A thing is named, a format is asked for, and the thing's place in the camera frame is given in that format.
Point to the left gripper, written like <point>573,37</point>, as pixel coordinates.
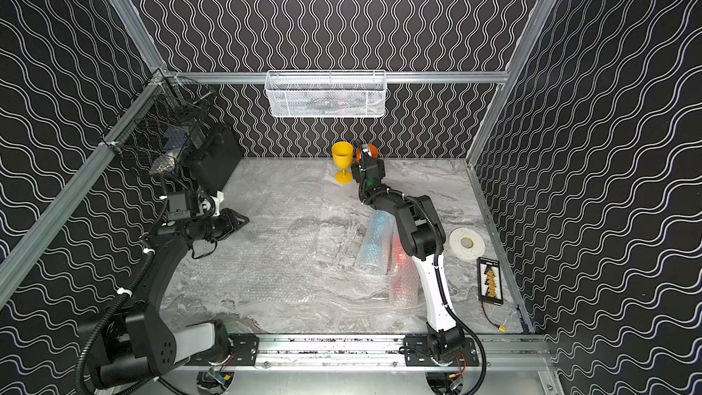
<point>220,224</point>

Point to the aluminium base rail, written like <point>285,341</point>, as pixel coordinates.
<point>380,353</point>

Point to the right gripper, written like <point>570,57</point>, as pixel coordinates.
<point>356,172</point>

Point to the blue wine glass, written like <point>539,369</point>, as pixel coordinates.
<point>374,252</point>

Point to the white tape roll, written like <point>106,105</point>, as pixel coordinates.
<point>466,244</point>

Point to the wrapped red wine glass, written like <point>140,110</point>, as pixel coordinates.
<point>404,281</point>

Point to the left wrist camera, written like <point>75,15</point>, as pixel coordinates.
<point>190,204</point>

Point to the yellow wine glass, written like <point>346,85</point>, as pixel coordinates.
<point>343,156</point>

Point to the black box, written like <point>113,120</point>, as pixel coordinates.
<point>215,161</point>

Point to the black wire basket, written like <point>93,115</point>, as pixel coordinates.
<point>169,124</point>

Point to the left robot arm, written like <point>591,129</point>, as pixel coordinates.
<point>130,344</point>

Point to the orange wine glass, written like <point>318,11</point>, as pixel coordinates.
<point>366,149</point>

